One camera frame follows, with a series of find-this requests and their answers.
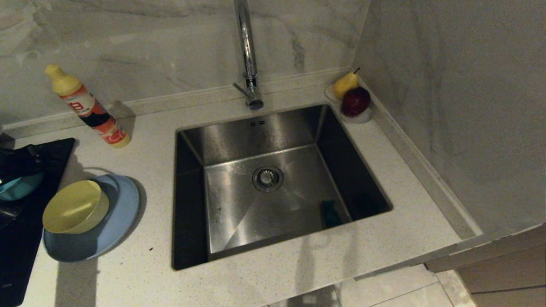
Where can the orange label dish soap bottle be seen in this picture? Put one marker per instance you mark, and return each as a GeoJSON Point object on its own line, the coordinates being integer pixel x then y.
{"type": "Point", "coordinates": [91, 111]}

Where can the yellow bowl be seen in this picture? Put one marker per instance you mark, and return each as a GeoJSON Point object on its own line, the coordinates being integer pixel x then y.
{"type": "Point", "coordinates": [76, 209]}

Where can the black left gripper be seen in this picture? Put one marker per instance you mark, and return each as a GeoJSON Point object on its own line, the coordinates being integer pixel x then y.
{"type": "Point", "coordinates": [17, 164]}

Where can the small white dish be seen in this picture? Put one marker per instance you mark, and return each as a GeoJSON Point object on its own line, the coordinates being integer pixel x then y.
{"type": "Point", "coordinates": [362, 119]}

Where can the grey blue plate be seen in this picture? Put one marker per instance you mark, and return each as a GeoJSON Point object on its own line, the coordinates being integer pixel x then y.
{"type": "Point", "coordinates": [121, 213]}

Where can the yellow green sponge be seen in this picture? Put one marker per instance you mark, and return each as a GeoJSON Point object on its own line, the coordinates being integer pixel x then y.
{"type": "Point", "coordinates": [330, 213]}

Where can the black glass cooktop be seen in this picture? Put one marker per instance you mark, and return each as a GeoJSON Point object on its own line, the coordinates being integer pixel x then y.
{"type": "Point", "coordinates": [21, 256]}

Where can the dark red apple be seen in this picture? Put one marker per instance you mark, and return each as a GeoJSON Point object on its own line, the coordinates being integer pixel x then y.
{"type": "Point", "coordinates": [355, 102]}

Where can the round metal drain strainer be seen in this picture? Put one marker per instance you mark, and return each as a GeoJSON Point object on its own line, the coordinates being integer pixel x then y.
{"type": "Point", "coordinates": [268, 178]}

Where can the stainless steel sink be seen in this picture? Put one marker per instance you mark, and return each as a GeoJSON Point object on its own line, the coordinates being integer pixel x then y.
{"type": "Point", "coordinates": [332, 140]}

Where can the teal bowl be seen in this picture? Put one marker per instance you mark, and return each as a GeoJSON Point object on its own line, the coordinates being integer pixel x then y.
{"type": "Point", "coordinates": [19, 189]}

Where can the chrome faucet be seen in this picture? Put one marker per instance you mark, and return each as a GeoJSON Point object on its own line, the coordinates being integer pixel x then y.
{"type": "Point", "coordinates": [249, 55]}

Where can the yellow pear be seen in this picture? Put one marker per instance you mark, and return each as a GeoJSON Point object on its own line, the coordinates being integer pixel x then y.
{"type": "Point", "coordinates": [344, 85]}

